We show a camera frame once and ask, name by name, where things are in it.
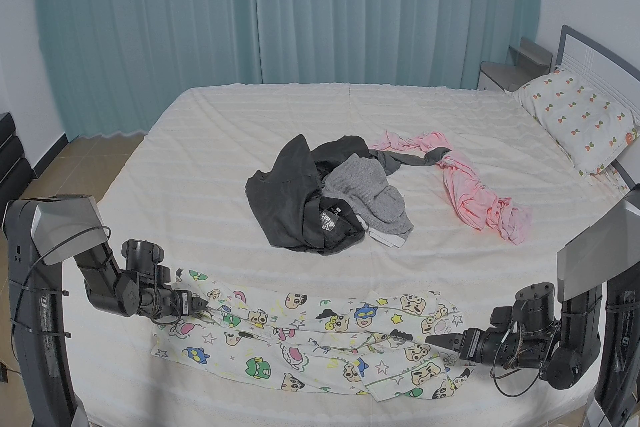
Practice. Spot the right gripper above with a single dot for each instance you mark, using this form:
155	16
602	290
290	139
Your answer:
480	344

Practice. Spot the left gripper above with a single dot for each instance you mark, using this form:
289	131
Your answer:
182	302

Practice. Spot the white printed pyjama garment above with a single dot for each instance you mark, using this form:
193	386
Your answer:
300	340

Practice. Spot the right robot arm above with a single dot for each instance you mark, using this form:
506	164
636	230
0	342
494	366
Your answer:
620	315

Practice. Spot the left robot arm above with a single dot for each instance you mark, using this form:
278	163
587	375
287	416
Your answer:
35	315

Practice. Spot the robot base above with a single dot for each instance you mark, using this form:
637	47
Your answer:
596	415

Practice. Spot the bed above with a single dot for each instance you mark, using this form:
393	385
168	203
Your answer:
225	140

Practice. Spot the black garment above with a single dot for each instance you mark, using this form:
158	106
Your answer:
285	205

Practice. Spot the pink garment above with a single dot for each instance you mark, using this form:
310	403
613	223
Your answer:
470	200

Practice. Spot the grey knit garment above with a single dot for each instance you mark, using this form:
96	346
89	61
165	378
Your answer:
365	190

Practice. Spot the dark grey garment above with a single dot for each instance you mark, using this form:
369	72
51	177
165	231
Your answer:
410	160

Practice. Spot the black power adapter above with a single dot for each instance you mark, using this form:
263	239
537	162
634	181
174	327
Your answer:
3	372

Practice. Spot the black chest of drawers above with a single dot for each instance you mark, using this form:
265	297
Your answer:
12	155

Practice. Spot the white printed pillow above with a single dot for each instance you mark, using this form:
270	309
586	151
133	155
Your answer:
580	114

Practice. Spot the grey bedside table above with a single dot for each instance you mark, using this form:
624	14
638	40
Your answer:
505	69

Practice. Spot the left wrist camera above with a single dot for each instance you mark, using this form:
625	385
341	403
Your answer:
164	275

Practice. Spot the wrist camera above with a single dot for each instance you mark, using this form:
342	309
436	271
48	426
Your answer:
164	275
501	319

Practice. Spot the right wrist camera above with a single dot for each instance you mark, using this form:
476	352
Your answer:
501	319

